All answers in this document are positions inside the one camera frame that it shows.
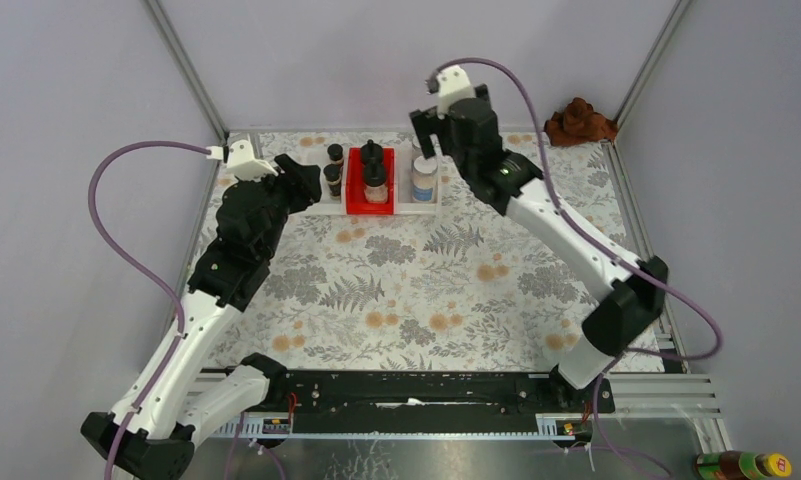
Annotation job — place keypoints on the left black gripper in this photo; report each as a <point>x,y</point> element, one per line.
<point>305,180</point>

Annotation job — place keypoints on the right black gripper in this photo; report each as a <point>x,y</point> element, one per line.
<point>427,123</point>

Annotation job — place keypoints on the small dark spice bottle front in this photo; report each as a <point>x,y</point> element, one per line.
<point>333,177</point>

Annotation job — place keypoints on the small dark spice bottle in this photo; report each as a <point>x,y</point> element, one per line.
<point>333,177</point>
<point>336,154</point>

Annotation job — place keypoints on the blue-label shaker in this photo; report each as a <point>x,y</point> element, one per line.
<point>424,182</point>
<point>417,151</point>

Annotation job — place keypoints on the black-cap jar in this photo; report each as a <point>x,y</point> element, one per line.
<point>375,184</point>
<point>371,153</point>

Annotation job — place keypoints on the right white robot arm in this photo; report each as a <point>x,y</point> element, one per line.
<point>624,285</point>

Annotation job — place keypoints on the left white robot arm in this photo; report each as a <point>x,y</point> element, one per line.
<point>150,433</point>

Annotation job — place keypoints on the left clear plastic bin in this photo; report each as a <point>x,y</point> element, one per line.
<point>326,205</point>

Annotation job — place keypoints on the clear plastic bin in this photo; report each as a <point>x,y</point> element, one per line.
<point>326,205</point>
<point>404,204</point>

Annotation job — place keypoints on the red plastic bin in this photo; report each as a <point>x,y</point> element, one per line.
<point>353,197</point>

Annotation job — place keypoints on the right clear plastic bin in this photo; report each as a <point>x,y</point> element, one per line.
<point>404,204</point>

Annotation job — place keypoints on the brown crumpled cloth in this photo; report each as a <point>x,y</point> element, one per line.
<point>579,123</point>

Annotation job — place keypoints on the floral table mat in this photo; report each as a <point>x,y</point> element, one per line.
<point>463,289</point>

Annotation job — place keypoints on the green yellow-cap bottle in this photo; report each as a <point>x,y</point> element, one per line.
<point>732,465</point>

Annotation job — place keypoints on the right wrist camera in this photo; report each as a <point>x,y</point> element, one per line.
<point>449,85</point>

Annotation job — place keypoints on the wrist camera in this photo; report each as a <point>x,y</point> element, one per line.
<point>449,85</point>
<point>241,161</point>

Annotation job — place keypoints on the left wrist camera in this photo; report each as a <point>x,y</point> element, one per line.
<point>241,161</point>

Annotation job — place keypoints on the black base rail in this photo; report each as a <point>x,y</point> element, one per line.
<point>408,402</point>

